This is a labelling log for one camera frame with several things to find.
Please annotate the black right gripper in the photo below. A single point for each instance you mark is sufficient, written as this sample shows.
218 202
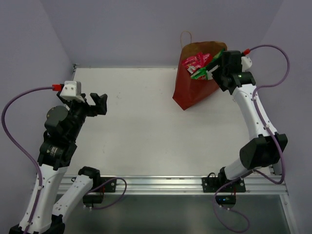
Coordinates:
216 76

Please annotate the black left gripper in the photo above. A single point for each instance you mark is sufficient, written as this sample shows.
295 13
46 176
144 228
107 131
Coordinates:
90 108

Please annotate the green white snack pack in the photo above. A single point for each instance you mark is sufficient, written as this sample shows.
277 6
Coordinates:
215 61

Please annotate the green Chuba chips bag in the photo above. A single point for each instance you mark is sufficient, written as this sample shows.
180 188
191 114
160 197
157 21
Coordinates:
202 74

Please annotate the small pink candy packet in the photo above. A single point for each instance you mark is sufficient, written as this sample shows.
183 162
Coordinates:
194 63

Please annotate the red paper bag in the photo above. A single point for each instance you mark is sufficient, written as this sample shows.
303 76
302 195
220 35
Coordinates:
188 91

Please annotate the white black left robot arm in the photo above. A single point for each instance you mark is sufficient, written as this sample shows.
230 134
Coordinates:
45 214

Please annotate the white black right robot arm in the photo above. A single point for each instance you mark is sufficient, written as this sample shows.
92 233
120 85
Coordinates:
266 145

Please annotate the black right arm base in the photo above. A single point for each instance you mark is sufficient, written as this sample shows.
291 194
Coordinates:
224 189

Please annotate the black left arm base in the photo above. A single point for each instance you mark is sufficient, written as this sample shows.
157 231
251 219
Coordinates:
108 185

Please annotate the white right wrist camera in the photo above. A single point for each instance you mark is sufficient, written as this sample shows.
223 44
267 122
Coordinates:
246 63

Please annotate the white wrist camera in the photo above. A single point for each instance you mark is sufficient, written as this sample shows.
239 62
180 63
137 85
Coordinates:
71 90
246 63

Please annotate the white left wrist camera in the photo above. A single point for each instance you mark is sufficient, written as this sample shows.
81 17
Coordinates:
71 90

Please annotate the aluminium rail frame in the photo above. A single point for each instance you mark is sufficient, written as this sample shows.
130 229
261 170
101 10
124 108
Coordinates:
192 185

